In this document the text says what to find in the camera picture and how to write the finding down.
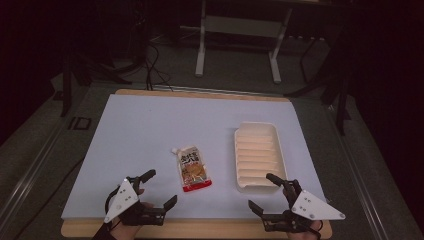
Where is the black rectangular floor bracket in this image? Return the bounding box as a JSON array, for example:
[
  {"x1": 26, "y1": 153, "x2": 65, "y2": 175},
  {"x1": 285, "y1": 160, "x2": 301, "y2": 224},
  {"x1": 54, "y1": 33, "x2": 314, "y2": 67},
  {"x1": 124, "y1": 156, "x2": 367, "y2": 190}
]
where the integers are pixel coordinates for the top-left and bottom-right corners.
[{"x1": 67, "y1": 116, "x2": 93, "y2": 131}]

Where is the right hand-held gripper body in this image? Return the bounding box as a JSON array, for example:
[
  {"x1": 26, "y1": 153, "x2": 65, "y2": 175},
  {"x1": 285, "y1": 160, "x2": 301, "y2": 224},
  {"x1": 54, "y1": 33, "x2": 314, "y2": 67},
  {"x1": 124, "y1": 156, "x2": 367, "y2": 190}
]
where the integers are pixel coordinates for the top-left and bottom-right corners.
[{"x1": 261, "y1": 179, "x2": 347, "y2": 234}]

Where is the grey metal floor rail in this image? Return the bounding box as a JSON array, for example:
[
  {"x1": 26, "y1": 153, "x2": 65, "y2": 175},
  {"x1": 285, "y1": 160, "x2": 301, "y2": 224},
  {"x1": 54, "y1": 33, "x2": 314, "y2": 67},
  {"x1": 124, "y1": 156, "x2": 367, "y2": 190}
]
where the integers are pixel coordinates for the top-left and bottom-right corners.
[
  {"x1": 0, "y1": 108, "x2": 73, "y2": 231},
  {"x1": 327, "y1": 105, "x2": 391, "y2": 240}
]

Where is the person's right hand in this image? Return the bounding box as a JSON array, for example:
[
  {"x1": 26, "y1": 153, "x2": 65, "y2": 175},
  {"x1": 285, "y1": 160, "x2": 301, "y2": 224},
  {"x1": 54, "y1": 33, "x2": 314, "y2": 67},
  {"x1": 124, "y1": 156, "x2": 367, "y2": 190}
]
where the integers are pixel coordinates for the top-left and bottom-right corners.
[{"x1": 282, "y1": 187, "x2": 322, "y2": 240}]

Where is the thin black floor cable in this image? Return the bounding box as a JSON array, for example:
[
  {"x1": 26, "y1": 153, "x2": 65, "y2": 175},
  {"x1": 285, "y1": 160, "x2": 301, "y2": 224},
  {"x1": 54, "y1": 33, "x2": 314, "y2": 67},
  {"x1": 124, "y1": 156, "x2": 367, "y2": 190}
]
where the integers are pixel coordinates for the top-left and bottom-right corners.
[{"x1": 12, "y1": 157, "x2": 85, "y2": 240}]

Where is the person's left hand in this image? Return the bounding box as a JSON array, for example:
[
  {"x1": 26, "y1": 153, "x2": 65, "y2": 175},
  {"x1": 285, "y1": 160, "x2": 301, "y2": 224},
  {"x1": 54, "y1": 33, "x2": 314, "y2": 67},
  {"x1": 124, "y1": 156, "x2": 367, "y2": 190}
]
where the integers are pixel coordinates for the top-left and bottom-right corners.
[{"x1": 109, "y1": 188, "x2": 156, "y2": 240}]

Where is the sauce pouch with red edge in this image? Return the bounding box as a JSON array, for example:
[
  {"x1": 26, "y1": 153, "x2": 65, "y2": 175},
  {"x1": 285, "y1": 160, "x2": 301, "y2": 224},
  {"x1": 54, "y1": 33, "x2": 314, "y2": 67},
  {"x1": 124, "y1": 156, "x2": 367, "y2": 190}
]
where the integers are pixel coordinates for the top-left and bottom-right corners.
[{"x1": 171, "y1": 144, "x2": 213, "y2": 194}]

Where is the light blue table mat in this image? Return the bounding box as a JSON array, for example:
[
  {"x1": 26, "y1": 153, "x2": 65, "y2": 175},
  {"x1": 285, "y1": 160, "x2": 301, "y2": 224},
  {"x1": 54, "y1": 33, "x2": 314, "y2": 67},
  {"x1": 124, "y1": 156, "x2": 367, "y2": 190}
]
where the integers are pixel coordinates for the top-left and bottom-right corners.
[{"x1": 61, "y1": 93, "x2": 328, "y2": 221}]

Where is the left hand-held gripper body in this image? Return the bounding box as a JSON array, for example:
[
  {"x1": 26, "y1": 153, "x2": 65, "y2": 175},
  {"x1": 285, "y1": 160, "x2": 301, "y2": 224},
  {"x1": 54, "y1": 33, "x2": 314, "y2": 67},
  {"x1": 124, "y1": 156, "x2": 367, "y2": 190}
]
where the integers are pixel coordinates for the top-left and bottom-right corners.
[{"x1": 103, "y1": 176, "x2": 167, "y2": 227}]

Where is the white metal stand frame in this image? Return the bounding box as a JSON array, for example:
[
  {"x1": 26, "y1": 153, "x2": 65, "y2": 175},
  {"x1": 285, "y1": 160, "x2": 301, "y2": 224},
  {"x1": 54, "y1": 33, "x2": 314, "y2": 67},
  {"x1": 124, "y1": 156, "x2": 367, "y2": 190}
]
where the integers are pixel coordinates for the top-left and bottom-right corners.
[{"x1": 194, "y1": 0, "x2": 295, "y2": 85}]

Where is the black floor cable bundle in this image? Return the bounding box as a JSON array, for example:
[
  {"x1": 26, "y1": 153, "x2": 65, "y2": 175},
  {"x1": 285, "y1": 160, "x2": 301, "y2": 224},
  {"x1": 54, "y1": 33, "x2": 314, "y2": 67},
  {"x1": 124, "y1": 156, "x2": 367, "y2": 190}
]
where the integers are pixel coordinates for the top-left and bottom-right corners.
[{"x1": 143, "y1": 42, "x2": 175, "y2": 92}]

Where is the white ribbed plastic tray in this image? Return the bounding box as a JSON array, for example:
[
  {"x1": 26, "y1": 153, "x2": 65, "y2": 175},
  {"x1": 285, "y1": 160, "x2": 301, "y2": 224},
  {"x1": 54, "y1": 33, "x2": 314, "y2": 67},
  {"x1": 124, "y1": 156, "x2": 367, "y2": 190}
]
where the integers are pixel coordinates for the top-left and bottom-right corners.
[{"x1": 233, "y1": 121, "x2": 289, "y2": 195}]

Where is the black tripod stand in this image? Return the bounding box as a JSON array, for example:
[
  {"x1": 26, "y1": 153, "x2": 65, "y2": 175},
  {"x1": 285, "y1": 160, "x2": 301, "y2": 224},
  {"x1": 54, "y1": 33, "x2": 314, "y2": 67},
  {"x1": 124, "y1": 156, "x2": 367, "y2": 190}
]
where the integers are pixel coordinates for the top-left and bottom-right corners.
[
  {"x1": 283, "y1": 31, "x2": 354, "y2": 137},
  {"x1": 59, "y1": 46, "x2": 135, "y2": 118}
]

